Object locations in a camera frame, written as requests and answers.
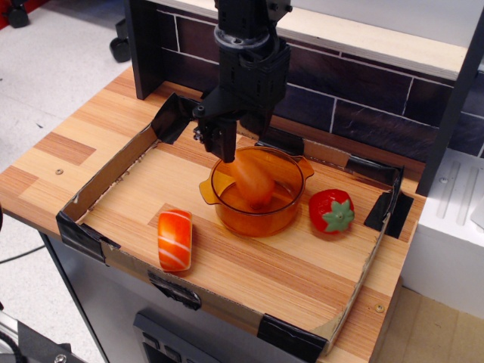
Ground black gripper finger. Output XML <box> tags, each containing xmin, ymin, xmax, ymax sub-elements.
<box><xmin>240</xmin><ymin>108</ymin><xmax>273</xmax><ymax>140</ymax></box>
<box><xmin>194</xmin><ymin>116</ymin><xmax>237</xmax><ymax>163</ymax></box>

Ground dark brick backsplash shelf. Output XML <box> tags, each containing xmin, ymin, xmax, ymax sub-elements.
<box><xmin>124</xmin><ymin>1</ymin><xmax>483</xmax><ymax>194</ymax></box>

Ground black caster wheel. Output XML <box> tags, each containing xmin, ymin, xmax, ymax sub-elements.
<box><xmin>110</xmin><ymin>19</ymin><xmax>131</xmax><ymax>63</ymax></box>

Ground white ridged side block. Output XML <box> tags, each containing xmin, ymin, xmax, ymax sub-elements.
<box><xmin>402</xmin><ymin>150</ymin><xmax>483</xmax><ymax>318</ymax></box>

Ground orange toy carrot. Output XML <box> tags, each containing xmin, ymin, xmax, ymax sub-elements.
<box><xmin>229</xmin><ymin>153</ymin><xmax>275</xmax><ymax>209</ymax></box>

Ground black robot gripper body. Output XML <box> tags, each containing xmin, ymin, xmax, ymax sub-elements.
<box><xmin>193</xmin><ymin>36</ymin><xmax>290</xmax><ymax>121</ymax></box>

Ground red toy strawberry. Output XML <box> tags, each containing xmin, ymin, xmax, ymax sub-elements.
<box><xmin>309</xmin><ymin>189</ymin><xmax>355</xmax><ymax>234</ymax></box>

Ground salmon sushi toy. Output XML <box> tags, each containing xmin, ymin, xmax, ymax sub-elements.
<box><xmin>157</xmin><ymin>209</ymin><xmax>193</xmax><ymax>272</ymax></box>

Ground cardboard fence with black tape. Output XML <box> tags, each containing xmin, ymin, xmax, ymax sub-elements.
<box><xmin>54</xmin><ymin>95</ymin><xmax>421</xmax><ymax>362</ymax></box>

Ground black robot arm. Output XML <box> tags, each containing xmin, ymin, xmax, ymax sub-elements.
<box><xmin>193</xmin><ymin>1</ymin><xmax>293</xmax><ymax>163</ymax></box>

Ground orange transparent plastic pot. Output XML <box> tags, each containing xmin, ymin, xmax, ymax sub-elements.
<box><xmin>199</xmin><ymin>147</ymin><xmax>314</xmax><ymax>237</ymax></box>

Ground black metal bracket with screw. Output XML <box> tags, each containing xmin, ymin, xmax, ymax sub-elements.
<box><xmin>1</xmin><ymin>305</ymin><xmax>76</xmax><ymax>362</ymax></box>

